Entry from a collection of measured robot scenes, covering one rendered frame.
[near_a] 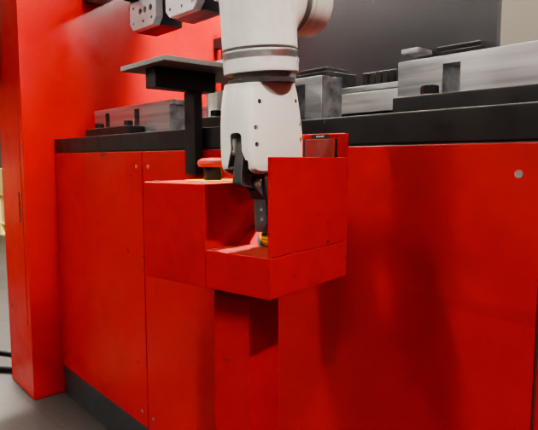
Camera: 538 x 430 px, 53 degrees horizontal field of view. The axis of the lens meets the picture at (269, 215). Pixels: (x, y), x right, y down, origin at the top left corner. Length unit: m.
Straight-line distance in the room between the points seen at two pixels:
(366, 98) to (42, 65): 1.09
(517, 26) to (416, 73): 2.25
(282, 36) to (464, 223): 0.34
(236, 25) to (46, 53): 1.42
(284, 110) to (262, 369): 0.32
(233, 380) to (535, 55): 0.59
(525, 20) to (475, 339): 2.53
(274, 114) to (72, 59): 1.45
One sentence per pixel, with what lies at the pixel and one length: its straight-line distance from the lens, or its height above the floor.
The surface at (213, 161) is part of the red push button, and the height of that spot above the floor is 0.80.
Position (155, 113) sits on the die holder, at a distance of 1.58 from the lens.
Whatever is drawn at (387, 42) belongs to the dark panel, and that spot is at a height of 1.14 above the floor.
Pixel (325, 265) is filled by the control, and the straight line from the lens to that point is 0.65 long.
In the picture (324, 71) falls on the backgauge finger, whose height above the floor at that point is 1.02.
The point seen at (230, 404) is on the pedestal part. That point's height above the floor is 0.50.
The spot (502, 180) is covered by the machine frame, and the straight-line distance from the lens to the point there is 0.73.
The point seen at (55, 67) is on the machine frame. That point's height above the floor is 1.11.
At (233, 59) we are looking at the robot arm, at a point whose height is 0.91.
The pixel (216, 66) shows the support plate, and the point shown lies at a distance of 1.12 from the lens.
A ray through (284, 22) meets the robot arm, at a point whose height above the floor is 0.95.
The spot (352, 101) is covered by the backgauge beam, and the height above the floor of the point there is 0.95.
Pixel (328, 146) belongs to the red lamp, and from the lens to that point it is 0.69.
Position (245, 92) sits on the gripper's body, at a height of 0.88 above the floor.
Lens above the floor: 0.81
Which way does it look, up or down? 6 degrees down
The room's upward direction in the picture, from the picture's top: straight up
